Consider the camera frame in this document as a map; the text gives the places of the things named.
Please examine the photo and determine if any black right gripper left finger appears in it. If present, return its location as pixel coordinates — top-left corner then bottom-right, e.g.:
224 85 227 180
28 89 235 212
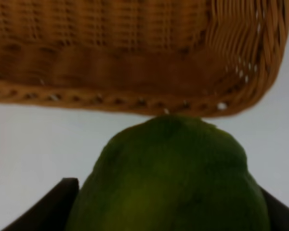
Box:
3 178 79 231

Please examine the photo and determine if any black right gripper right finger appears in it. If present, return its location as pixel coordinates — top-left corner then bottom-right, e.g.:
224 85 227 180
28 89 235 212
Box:
261 187 289 231

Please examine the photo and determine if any green lime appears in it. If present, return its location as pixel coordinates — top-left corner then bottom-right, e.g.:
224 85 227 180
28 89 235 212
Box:
65 115 271 231

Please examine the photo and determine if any tan wicker basket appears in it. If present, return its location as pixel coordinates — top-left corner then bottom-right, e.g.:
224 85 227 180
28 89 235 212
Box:
0 0 289 117

